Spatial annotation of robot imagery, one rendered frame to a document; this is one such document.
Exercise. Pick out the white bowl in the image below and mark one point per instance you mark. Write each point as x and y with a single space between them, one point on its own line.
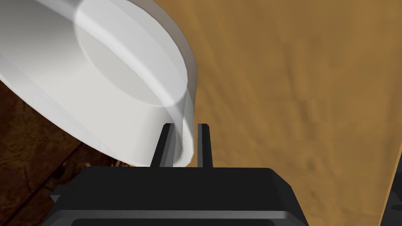
103 78

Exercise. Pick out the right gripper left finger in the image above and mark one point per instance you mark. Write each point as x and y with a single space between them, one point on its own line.
163 147

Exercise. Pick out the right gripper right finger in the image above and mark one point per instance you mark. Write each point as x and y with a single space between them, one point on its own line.
204 147

